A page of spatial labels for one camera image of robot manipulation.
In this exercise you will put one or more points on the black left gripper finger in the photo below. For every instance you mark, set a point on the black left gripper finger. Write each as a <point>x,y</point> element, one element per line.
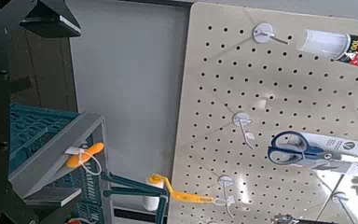
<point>54,196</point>
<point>51,21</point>

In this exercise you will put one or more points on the black wrench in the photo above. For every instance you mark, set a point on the black wrench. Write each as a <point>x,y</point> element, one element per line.
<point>292,220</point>

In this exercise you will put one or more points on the grey crate with blue inside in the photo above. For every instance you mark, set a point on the grey crate with blue inside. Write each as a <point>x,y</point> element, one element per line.
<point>43,155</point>

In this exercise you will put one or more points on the white zip tie tag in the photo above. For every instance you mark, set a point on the white zip tie tag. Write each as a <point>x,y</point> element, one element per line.
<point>90,163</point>

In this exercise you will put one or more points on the grey panel under pegboard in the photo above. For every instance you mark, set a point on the grey panel under pegboard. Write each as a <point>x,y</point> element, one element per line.
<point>127,93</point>

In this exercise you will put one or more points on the white pegboard hook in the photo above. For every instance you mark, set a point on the white pegboard hook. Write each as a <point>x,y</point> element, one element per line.
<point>241,119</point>
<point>262,32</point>
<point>339,196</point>
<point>225,181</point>

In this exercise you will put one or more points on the beige pegboard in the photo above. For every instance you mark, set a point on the beige pegboard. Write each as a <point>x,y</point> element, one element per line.
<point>261,87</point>

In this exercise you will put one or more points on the red white sealant tube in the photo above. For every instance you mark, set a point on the red white sealant tube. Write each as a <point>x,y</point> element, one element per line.
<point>326,43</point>

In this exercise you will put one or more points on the blue scissors on card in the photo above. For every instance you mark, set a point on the blue scissors on card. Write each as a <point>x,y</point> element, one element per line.
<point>332,149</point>

